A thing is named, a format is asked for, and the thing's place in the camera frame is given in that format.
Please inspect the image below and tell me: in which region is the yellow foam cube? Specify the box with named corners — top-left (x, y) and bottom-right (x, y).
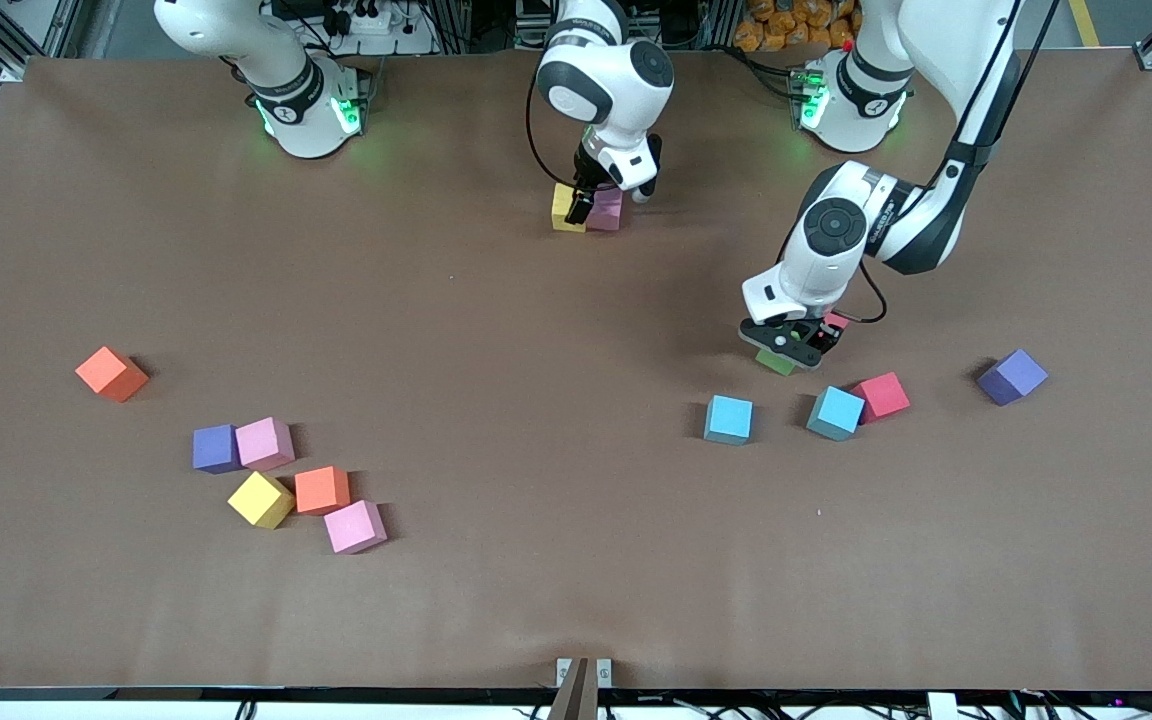
top-left (227, 471), bottom-right (296, 530)
top-left (551, 183), bottom-right (589, 233)

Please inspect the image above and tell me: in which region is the mauve pink foam cube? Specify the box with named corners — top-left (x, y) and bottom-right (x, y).
top-left (586, 188), bottom-right (624, 232)

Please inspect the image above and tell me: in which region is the orange foam cube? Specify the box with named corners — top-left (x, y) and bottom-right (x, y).
top-left (294, 466), bottom-right (351, 517)
top-left (75, 346), bottom-right (150, 404)

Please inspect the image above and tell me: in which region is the cyan foam cube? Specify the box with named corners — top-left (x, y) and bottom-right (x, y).
top-left (806, 386), bottom-right (866, 442)
top-left (703, 395), bottom-right (754, 446)

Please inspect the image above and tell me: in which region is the violet foam cube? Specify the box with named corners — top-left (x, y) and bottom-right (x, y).
top-left (192, 425), bottom-right (241, 474)
top-left (976, 349), bottom-right (1049, 407)

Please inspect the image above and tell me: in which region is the orange mesh bag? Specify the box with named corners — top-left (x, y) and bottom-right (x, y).
top-left (741, 0), bottom-right (862, 51)

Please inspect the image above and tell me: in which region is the white power strip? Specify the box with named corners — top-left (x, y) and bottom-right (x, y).
top-left (331, 3), bottom-right (395, 36)

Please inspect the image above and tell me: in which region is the brown bar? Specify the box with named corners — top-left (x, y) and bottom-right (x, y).
top-left (548, 657), bottom-right (600, 720)

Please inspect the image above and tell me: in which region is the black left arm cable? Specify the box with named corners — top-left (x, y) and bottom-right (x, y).
top-left (836, 255), bottom-right (889, 326)

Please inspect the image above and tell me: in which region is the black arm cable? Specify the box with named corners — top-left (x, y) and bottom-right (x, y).
top-left (526, 75), bottom-right (587, 191)
top-left (836, 255), bottom-right (889, 326)

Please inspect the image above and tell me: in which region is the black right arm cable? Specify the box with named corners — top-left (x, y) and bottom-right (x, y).
top-left (526, 75), bottom-right (587, 191)

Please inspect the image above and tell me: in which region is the grey metal bracket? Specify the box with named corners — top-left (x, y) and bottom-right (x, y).
top-left (556, 657), bottom-right (613, 689)

